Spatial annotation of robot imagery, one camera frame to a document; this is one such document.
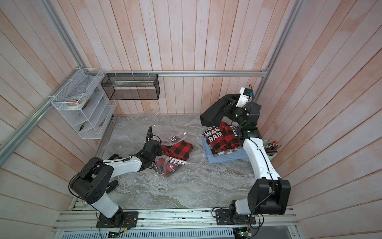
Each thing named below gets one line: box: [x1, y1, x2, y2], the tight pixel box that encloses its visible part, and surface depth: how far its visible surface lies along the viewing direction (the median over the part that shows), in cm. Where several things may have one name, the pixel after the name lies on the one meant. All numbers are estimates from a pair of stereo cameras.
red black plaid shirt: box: [201, 121, 243, 153], surface depth 100 cm
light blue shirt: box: [201, 135, 250, 165], surface depth 96 cm
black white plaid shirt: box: [207, 143, 244, 157], surface depth 97 cm
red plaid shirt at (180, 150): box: [155, 139, 194, 178], surface depth 97 cm
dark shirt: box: [199, 93, 241, 127], surface depth 77 cm
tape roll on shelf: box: [65, 96, 87, 109], surface depth 75 cm
